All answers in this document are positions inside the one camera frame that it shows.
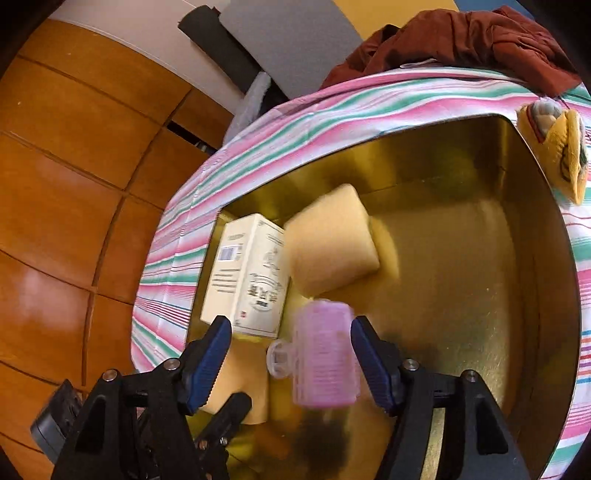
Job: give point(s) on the small yellow sponge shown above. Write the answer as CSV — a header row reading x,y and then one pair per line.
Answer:
x,y
244,369

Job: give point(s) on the grey yellow blue chair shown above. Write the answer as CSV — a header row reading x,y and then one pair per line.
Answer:
x,y
286,41

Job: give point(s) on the large yellow sponge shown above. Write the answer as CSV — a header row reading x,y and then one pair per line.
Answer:
x,y
328,240

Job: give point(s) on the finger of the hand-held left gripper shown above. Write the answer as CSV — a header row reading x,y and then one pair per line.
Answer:
x,y
228,415

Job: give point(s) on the wooden cabinet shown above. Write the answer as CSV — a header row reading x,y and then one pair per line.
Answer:
x,y
69,184

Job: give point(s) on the yellow plush pouch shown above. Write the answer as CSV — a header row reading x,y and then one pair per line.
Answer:
x,y
568,152

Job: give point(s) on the maroon jacket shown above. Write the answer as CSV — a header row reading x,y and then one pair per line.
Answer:
x,y
461,37

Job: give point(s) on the cream carton box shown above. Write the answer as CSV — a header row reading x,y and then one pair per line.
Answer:
x,y
249,277

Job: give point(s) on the striped bed sheet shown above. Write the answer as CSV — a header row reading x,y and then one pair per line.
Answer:
x,y
323,115

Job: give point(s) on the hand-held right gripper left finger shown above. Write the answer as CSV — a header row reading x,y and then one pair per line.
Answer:
x,y
212,364

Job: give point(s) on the gold tin box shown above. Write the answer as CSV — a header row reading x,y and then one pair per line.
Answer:
x,y
461,277

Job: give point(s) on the pink hair roller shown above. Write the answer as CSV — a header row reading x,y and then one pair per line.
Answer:
x,y
323,355

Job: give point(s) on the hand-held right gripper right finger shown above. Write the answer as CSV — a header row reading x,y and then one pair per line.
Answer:
x,y
369,364

